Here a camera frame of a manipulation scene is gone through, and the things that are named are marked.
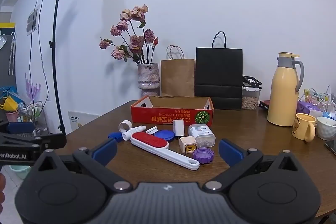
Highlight white spray bottle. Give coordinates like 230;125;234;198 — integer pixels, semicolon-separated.
121;125;146;142

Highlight yellow thermos jug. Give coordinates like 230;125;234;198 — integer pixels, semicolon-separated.
267;52;304;127

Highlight black paper bag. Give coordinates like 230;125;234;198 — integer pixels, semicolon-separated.
195;31;243;111

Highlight purple bottle cap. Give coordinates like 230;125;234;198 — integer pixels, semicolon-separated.
193;148;215;165

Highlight yellow mug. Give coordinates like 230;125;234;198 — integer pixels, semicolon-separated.
291;113;317;143

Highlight green basin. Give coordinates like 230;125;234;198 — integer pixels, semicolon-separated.
9;165;31;179

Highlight red white lint brush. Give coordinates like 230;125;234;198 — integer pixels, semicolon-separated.
130;132;200;170

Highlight purple tissue box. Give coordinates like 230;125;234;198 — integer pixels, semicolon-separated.
297;101;324;117

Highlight wire storage rack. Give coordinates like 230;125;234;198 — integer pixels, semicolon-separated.
18;101;49;135

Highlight brown paper bag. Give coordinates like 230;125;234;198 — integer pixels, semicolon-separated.
161;45;196;97

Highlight red cardboard box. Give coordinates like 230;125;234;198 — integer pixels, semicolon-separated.
131;95;214;127

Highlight pink marbled vase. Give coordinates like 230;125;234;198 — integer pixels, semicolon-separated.
137;63;160;97

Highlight white booklet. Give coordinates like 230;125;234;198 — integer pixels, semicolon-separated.
68;111;100;135

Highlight yellow plastic item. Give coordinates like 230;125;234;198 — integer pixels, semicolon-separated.
0;95;19;112

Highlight dried pink roses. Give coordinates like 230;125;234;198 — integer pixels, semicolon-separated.
99;5;159;65

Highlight cream charger cube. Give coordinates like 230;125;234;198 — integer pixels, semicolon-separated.
179;136;198;155

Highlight white tape roll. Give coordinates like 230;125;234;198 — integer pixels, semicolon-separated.
119;120;133;132

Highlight clear seed container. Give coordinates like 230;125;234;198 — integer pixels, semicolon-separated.
241;75;262;110

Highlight black light stand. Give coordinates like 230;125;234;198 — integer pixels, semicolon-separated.
49;0;67;136

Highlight blue round lid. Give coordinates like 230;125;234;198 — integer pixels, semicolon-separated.
155;130;175;142

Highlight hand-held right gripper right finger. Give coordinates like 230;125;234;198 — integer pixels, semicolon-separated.
203;139;305;193

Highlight pink bucket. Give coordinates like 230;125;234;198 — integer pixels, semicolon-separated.
5;111;20;123

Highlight wall poster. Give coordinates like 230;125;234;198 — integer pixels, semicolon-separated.
26;5;41;36

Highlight white dimpled cup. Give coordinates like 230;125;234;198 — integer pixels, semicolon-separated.
316;116;336;141

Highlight dark phone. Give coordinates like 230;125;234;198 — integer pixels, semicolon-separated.
324;140;336;156

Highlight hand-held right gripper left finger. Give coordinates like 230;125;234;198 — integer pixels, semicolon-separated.
31;139;133;192

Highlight white power adapter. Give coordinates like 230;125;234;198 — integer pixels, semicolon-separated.
173;119;185;139

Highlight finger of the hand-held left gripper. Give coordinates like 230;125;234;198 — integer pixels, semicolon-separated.
0;122;36;137
0;133;67;152

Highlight blue bottle cap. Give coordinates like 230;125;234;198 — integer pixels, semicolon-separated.
108;132;124;143

